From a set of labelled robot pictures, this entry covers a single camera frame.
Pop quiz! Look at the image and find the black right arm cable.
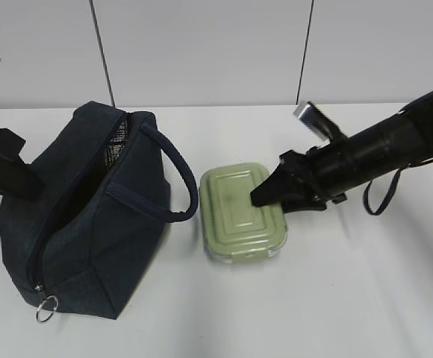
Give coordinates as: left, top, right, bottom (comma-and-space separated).
363, 160, 433, 216

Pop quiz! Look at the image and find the dark blue insulated lunch bag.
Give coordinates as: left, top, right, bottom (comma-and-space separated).
0, 101, 199, 319

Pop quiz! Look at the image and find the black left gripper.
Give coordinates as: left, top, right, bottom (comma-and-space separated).
0, 128, 45, 201

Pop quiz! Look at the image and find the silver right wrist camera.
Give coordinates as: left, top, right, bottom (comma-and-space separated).
293, 101, 346, 142

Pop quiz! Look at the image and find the silver zipper pull ring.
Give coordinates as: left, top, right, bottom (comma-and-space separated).
34, 284, 60, 324

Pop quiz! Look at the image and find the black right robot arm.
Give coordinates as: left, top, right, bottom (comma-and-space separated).
250, 90, 433, 216

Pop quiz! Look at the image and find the green lid glass food container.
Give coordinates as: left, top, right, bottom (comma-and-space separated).
199, 163, 287, 263

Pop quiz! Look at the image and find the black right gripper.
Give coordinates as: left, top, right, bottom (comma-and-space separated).
250, 137, 355, 213

